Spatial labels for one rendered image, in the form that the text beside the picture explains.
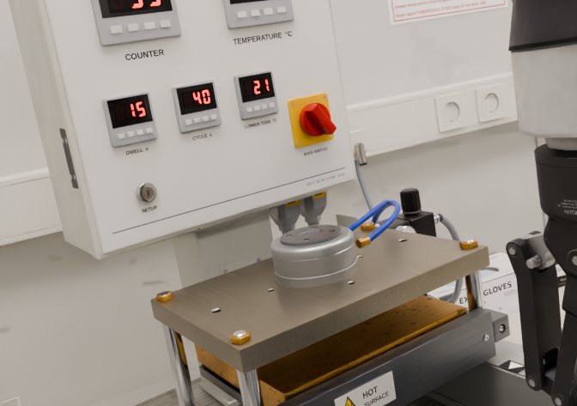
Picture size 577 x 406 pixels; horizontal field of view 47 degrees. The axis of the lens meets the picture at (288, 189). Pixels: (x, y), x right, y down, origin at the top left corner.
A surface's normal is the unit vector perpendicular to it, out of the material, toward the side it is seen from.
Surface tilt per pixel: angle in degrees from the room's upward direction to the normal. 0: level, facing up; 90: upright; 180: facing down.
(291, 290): 0
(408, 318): 0
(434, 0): 90
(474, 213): 90
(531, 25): 74
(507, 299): 90
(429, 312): 0
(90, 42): 90
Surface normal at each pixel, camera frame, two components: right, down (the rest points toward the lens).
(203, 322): -0.17, -0.97
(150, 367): 0.41, 0.10
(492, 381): -0.83, 0.24
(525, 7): -0.94, 0.22
